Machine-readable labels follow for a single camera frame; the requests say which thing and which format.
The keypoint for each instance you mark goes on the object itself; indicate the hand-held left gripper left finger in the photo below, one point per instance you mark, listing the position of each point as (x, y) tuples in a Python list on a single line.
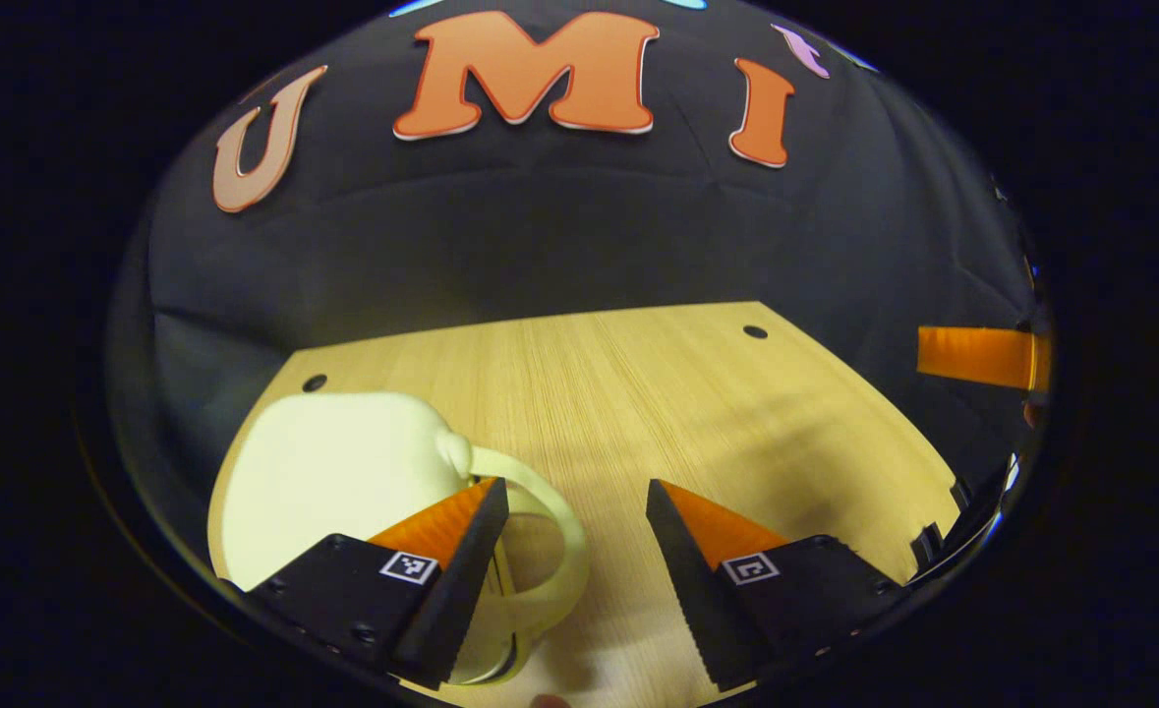
[(461, 580)]

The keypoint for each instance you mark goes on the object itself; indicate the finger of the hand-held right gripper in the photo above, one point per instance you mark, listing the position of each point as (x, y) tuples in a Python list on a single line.
[(972, 356)]

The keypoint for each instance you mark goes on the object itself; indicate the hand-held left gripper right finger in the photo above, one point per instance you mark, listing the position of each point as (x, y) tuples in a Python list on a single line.
[(692, 580)]

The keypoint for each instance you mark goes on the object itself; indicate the pale yellow suitcase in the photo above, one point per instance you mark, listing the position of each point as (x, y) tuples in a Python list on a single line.
[(333, 472)]

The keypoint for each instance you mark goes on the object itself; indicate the black table edge bracket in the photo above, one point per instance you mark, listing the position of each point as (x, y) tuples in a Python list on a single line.
[(926, 548), (960, 495)]

